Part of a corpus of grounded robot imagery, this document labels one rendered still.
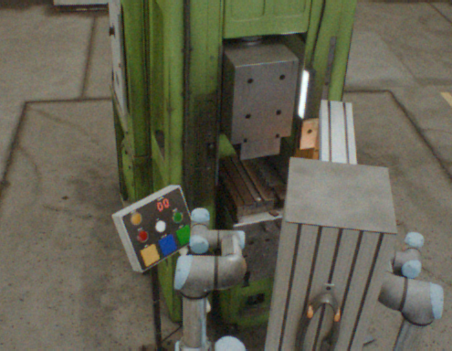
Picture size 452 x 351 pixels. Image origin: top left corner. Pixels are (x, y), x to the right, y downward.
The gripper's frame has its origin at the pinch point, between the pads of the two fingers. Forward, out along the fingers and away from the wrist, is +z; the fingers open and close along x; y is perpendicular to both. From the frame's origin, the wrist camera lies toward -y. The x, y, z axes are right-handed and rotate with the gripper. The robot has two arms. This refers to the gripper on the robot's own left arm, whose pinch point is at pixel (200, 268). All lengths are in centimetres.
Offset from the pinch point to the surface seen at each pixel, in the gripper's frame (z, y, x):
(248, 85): -73, -41, 14
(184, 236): -7.3, -12.2, -9.4
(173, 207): -19.6, -16.9, -15.8
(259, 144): -41, -45, 20
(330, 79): -63, -75, 51
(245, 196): -6, -48, 15
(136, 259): -8.3, 7.4, -27.5
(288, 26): -93, -64, 28
